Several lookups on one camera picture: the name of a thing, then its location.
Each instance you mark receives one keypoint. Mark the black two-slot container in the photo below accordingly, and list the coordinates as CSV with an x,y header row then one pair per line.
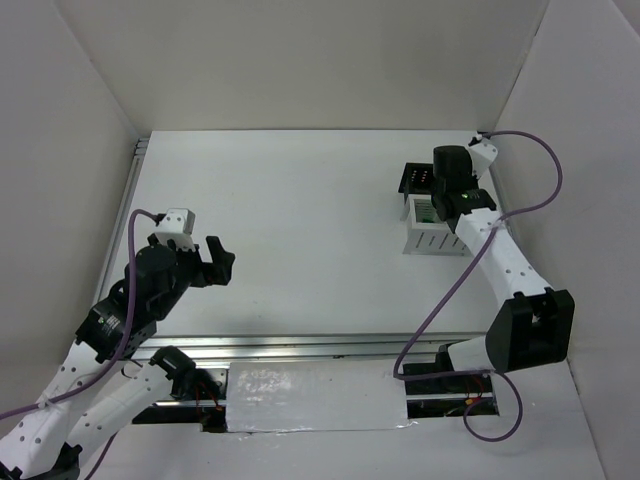
x,y
417,178

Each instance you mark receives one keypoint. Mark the white foil cover panel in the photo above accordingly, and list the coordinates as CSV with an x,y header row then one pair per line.
x,y
336,395

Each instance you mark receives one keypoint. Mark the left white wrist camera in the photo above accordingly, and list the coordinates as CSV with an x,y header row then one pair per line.
x,y
174,229

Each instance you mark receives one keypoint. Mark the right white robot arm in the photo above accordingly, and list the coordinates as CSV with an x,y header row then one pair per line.
x,y
533,324

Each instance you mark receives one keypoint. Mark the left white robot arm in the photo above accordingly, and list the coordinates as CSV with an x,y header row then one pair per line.
x,y
56,435

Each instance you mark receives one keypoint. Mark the white two-slot container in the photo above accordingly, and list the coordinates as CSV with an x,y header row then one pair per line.
x,y
429,238

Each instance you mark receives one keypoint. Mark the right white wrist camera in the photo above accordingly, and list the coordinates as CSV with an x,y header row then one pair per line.
x,y
483,153

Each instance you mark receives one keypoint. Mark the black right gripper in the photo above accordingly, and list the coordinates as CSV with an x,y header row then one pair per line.
x,y
417,177

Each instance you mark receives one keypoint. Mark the long green lego brick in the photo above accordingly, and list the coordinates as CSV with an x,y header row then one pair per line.
x,y
426,214

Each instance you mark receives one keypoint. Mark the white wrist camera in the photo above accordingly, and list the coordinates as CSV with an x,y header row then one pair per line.
x,y
174,229
483,153

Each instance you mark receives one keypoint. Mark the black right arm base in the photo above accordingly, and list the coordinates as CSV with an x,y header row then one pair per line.
x,y
449,397

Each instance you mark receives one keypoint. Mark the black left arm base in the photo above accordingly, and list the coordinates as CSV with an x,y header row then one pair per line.
x,y
200,401

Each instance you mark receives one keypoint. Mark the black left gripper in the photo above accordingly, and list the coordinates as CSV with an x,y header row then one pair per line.
x,y
201,270

